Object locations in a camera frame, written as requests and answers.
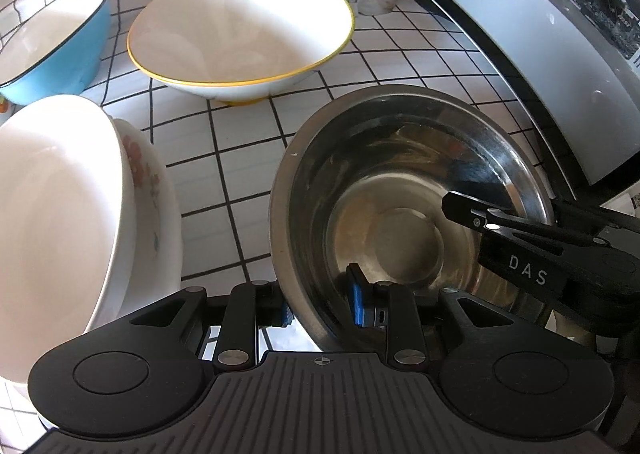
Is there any black framed monitor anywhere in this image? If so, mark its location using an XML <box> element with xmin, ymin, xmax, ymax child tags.
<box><xmin>407</xmin><ymin>0</ymin><xmax>640</xmax><ymax>197</ymax></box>

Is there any white checkered tablecloth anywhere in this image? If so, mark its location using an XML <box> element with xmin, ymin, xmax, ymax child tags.
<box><xmin>0</xmin><ymin>0</ymin><xmax>593</xmax><ymax>440</ymax></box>

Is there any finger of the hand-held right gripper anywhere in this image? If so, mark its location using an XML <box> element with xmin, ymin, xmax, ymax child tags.
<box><xmin>550</xmin><ymin>198</ymin><xmax>640</xmax><ymax>235</ymax></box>
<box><xmin>441</xmin><ymin>191</ymin><xmax>608</xmax><ymax>255</ymax></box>

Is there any white bowl with yellow rim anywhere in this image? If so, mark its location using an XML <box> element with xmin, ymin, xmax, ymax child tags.
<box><xmin>126</xmin><ymin>0</ymin><xmax>356</xmax><ymax>107</ymax></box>

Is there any plain white bowl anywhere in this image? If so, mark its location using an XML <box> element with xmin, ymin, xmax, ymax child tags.
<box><xmin>0</xmin><ymin>94</ymin><xmax>137</xmax><ymax>385</ymax></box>

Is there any blue bowl with white inside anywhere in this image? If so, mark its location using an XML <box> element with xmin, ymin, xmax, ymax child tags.
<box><xmin>0</xmin><ymin>0</ymin><xmax>111</xmax><ymax>107</ymax></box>

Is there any stainless steel bowl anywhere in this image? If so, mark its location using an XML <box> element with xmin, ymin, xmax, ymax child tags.
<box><xmin>269</xmin><ymin>85</ymin><xmax>568</xmax><ymax>352</ymax></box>

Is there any white floral plate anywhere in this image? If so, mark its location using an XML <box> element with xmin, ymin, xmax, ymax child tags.
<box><xmin>86</xmin><ymin>119</ymin><xmax>184</xmax><ymax>335</ymax></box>

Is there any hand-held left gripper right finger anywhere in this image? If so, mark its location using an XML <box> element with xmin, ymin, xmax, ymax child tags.
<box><xmin>346</xmin><ymin>263</ymin><xmax>507</xmax><ymax>369</ymax></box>

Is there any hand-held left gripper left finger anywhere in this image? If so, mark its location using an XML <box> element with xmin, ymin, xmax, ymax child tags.
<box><xmin>129</xmin><ymin>280</ymin><xmax>295</xmax><ymax>369</ymax></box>

